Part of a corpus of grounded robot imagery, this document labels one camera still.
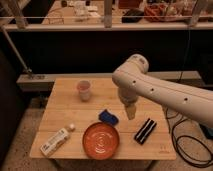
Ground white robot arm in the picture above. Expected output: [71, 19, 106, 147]
[112, 54, 213, 128]

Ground blue cloth piece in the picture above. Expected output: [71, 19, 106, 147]
[98, 109, 119, 126]

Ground black white striped block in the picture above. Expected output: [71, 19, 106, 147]
[134, 118, 157, 144]

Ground orange round plate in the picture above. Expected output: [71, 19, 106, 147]
[82, 122, 120, 160]

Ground wooden table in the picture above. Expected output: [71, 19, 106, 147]
[30, 77, 176, 160]

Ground pink plastic cup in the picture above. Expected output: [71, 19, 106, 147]
[77, 80, 91, 101]

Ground white squeeze bottle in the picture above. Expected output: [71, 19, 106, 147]
[40, 124, 75, 157]

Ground black power box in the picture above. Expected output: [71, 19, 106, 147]
[200, 125, 213, 140]

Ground grey low ledge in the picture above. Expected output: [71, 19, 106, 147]
[16, 70, 204, 93]

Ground black object on shelf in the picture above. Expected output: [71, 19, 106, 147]
[121, 9, 144, 23]

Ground red basket on shelf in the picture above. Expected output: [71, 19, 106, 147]
[144, 4, 180, 22]

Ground metal diagonal pole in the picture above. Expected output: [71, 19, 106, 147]
[1, 26, 33, 78]

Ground black floor cable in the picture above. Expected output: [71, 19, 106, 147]
[163, 106, 213, 169]

